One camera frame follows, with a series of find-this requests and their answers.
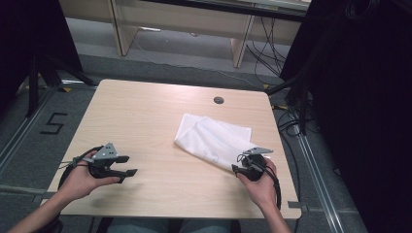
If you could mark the person's right hand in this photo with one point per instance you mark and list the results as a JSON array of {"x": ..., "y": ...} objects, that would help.
[{"x": 264, "y": 191}]

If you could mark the person's legs in jeans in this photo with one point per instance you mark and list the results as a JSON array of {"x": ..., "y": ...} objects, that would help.
[{"x": 139, "y": 225}]

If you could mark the black metal stand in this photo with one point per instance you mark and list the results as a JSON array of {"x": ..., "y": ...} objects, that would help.
[
  {"x": 302, "y": 106},
  {"x": 34, "y": 81}
]

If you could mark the person's left hand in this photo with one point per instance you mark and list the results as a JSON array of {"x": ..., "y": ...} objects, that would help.
[{"x": 79, "y": 181}]

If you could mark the light wooden desk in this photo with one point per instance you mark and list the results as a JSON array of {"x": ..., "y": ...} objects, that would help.
[{"x": 181, "y": 19}]

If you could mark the white cloth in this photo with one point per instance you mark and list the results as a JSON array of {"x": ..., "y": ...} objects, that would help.
[{"x": 210, "y": 139}]

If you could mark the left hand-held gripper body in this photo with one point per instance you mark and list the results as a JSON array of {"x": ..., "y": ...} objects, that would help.
[{"x": 104, "y": 154}]

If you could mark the black curtain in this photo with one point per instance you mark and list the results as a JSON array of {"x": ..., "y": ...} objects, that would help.
[
  {"x": 29, "y": 35},
  {"x": 366, "y": 106}
]

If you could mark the grey tape strip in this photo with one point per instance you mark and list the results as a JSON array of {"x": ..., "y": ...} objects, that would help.
[
  {"x": 296, "y": 205},
  {"x": 40, "y": 196}
]

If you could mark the metal floor rail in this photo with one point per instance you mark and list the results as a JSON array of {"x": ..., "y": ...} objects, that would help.
[
  {"x": 22, "y": 129},
  {"x": 319, "y": 181}
]

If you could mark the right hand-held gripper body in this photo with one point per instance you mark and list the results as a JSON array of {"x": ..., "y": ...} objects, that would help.
[{"x": 254, "y": 166}]

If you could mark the dark round table grommet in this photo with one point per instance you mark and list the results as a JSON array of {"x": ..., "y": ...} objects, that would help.
[{"x": 219, "y": 100}]

